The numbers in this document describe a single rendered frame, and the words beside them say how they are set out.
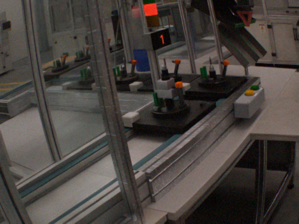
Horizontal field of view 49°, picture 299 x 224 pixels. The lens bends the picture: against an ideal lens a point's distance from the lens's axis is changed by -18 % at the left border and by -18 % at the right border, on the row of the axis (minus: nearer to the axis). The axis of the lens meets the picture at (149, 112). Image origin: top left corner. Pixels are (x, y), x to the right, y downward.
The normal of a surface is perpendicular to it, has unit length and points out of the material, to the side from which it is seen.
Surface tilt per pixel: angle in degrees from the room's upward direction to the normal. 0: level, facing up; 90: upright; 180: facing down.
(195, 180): 0
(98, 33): 90
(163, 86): 90
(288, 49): 90
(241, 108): 90
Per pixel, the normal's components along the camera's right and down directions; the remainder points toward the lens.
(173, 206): -0.17, -0.93
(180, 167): 0.80, 0.06
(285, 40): -0.53, 0.36
